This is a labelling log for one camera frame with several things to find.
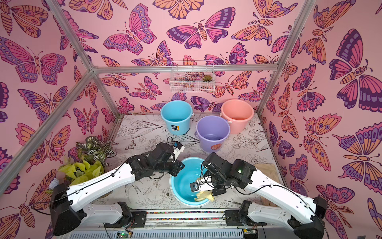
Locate potted green leafy plant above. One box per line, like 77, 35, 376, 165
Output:
48, 136, 117, 193

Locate purple plastic bucket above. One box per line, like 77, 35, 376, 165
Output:
196, 116, 230, 153

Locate pink plastic bucket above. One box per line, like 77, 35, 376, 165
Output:
220, 99, 255, 134

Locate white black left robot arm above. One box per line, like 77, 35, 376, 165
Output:
49, 141, 185, 236

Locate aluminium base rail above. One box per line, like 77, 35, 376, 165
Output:
63, 209, 297, 239

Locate white wire wall basket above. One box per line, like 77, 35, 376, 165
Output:
168, 60, 216, 94

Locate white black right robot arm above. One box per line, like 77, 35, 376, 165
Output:
190, 152, 327, 239

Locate light blue bucket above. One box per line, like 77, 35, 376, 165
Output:
170, 157, 210, 207
160, 100, 193, 135

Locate yellow cleaning cloth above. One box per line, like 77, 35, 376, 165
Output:
195, 191, 214, 202

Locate small green succulent plant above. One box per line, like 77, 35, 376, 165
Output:
203, 75, 213, 81

